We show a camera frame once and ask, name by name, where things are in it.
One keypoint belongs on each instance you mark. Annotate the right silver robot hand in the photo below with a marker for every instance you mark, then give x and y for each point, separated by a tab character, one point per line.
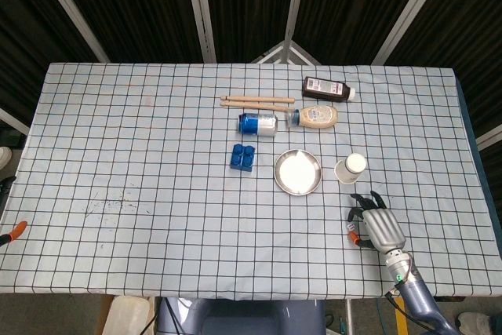
382	227

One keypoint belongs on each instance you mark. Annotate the white paper cup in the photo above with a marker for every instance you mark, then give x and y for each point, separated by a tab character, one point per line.
349	170

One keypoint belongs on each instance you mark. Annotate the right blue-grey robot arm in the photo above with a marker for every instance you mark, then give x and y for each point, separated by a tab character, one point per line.
415	296

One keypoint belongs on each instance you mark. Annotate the round silver metal plate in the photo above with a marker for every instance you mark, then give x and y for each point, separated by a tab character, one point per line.
298	172

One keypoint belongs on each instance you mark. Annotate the metal table leg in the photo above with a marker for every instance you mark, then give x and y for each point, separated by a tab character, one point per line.
349	317

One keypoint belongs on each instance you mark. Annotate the beige sauce bottle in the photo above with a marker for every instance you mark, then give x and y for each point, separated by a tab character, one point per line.
317	116

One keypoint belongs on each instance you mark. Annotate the white shoe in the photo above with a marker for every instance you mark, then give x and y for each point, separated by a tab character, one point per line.
474	323
4	158

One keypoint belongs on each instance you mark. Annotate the dark brown sauce bottle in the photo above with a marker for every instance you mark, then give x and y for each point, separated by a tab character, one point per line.
325	88

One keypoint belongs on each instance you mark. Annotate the blue building block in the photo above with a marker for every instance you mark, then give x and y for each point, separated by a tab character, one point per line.
242	158

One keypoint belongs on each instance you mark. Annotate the blue and silver can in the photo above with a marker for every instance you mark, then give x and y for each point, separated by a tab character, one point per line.
259	124

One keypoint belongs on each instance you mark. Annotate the blue-grey robot torso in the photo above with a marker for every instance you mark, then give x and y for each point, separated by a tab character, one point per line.
243	317

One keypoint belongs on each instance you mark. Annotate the wooden drumstick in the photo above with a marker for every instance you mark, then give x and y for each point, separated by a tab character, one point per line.
255	105

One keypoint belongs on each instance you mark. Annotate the wooden chopsticks pair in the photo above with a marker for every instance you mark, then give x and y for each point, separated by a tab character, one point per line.
255	98

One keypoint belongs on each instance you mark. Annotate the light blue checkered tablecloth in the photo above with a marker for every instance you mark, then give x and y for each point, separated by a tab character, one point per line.
157	213

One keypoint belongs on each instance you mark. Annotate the white plastic container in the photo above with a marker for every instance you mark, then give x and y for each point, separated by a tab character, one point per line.
127	317

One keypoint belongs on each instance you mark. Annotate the white metal frame post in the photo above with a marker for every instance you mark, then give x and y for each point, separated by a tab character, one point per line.
408	13
201	9
13	121
295	1
70	9
490	138

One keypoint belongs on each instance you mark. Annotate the aluminium triangular frame brace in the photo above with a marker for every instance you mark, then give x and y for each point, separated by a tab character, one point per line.
288	49

